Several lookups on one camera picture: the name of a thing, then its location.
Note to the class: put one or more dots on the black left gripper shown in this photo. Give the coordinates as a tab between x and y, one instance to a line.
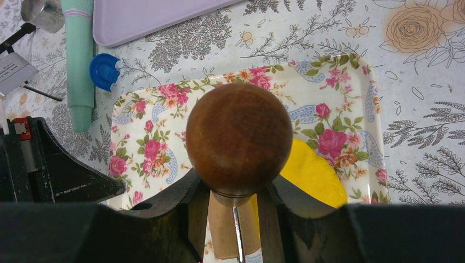
36	168

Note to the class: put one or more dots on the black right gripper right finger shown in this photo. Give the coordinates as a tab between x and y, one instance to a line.
295	227

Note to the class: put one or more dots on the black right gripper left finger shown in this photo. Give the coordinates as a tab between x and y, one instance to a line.
168	227

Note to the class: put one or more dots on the yellow dough piece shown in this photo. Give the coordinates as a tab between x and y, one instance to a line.
305	169

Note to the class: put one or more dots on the wooden dough roller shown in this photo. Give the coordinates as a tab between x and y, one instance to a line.
238	139

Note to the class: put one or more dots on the floral rectangular tray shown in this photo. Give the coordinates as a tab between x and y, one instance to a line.
332	103

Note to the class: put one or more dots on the purple plastic tray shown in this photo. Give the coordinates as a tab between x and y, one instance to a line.
118	22

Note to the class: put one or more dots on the floral tablecloth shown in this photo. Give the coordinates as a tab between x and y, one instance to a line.
414	48

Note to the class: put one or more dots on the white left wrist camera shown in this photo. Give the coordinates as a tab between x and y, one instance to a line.
15	72

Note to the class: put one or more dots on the teal handled tool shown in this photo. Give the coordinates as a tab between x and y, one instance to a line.
79	53

